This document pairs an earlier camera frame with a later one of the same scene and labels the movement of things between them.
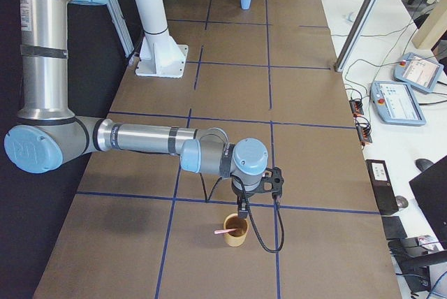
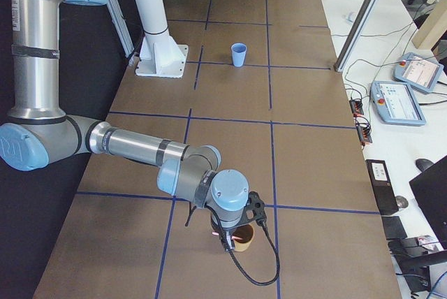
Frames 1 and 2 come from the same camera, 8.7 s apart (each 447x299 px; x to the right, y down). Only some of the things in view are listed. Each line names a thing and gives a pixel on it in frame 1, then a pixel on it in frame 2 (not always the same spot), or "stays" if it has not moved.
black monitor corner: (430, 188) stays
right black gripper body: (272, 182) to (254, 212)
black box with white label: (382, 186) stays
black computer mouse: (423, 164) stays
